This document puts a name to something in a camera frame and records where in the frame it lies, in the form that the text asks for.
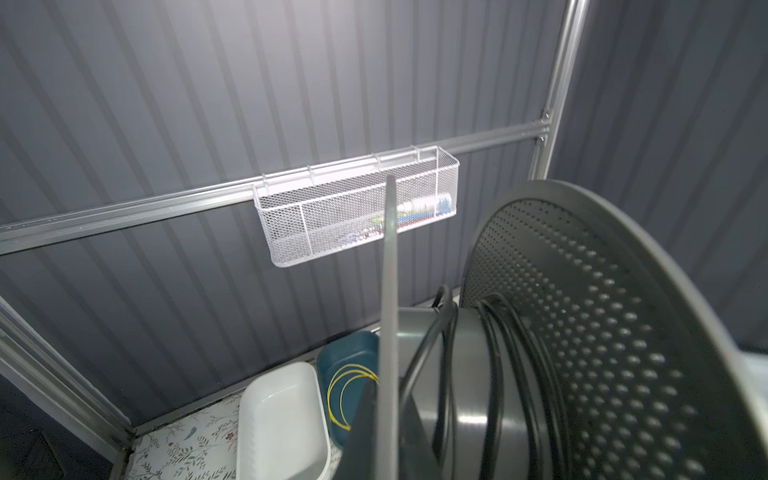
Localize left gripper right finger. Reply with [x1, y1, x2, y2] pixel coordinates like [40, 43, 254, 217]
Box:
[398, 396, 442, 480]

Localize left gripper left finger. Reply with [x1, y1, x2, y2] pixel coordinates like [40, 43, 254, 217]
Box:
[333, 382, 377, 480]

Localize white plastic tray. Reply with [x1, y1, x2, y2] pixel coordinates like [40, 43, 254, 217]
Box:
[236, 362, 331, 479]

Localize teal plastic tray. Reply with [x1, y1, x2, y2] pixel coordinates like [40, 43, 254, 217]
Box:
[316, 331, 379, 450]

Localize black cable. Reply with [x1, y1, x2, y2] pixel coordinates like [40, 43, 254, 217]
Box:
[398, 284, 571, 480]

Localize dark grey cable spool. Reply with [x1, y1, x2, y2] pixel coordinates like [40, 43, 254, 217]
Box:
[382, 180, 767, 479]

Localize items in white basket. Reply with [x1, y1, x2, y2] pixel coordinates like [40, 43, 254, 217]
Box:
[338, 193, 454, 245]

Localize yellow cable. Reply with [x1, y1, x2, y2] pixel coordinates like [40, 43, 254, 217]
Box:
[326, 363, 380, 432]

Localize white wire mesh basket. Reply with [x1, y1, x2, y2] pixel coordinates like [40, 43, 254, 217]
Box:
[253, 146, 460, 268]

